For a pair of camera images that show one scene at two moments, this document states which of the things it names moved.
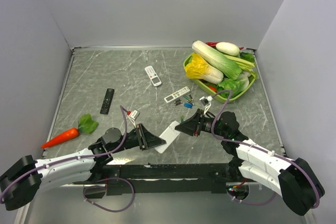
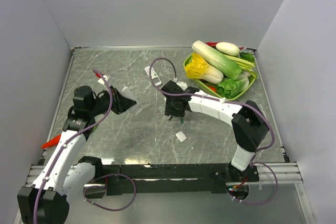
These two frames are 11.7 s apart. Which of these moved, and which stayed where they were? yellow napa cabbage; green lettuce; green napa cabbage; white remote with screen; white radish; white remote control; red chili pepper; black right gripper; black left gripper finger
Moved: black left gripper finger; white remote control; black right gripper
Stayed: red chili pepper; white remote with screen; yellow napa cabbage; white radish; green lettuce; green napa cabbage
